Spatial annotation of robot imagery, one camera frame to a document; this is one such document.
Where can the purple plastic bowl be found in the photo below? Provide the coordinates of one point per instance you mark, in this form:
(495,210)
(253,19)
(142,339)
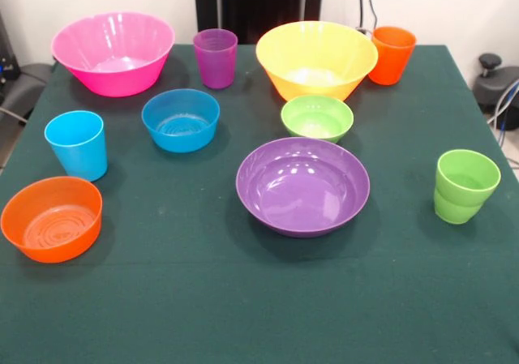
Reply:
(304,189)

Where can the green plastic bowl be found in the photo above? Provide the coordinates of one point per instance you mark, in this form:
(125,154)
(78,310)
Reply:
(316,116)

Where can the yellow plastic bowl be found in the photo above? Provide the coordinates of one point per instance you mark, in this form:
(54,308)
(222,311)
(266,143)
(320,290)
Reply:
(316,56)

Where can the blue plastic bowl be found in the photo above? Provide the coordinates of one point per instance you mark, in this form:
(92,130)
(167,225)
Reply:
(180,137)

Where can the purple plastic cup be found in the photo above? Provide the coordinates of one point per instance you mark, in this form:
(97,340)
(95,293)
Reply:
(215,68)

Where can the dark green tablecloth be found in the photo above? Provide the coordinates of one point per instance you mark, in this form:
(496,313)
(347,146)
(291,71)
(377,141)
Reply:
(202,299)

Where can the orange plastic cup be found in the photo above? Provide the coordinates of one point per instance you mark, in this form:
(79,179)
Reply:
(391,64)

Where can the pink plastic bowl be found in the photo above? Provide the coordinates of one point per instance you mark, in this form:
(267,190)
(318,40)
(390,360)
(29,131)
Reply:
(113,76)

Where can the blue plastic cup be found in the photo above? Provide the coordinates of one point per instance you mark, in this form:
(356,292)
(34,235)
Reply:
(81,157)

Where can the green plastic cup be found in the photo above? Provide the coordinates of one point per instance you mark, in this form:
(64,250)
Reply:
(462,206)

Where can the orange plastic bowl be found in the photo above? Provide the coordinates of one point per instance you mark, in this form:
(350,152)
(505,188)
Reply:
(52,242)

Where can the grey chair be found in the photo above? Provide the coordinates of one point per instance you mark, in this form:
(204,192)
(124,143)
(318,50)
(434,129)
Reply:
(24,84)

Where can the dark equipment box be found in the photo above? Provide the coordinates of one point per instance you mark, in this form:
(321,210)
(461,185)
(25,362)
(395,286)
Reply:
(6,68)

